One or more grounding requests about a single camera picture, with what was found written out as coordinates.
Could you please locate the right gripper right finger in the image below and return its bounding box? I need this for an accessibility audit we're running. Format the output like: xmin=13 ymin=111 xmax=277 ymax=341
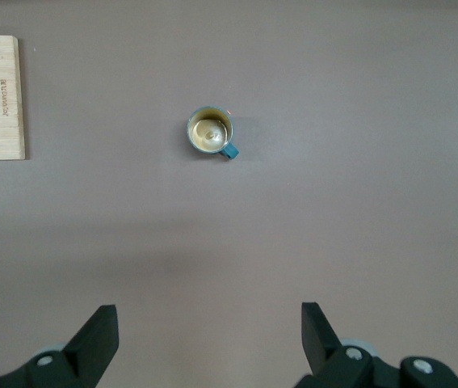
xmin=292 ymin=302 xmax=458 ymax=388

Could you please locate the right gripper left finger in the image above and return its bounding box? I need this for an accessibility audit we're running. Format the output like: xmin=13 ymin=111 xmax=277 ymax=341
xmin=0 ymin=305 xmax=120 ymax=388

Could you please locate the brown table cover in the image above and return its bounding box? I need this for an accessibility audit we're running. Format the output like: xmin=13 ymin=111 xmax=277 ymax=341
xmin=0 ymin=0 xmax=458 ymax=388

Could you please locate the teal cup with handle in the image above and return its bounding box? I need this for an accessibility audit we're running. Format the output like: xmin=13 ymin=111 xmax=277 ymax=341
xmin=187 ymin=105 xmax=240 ymax=160

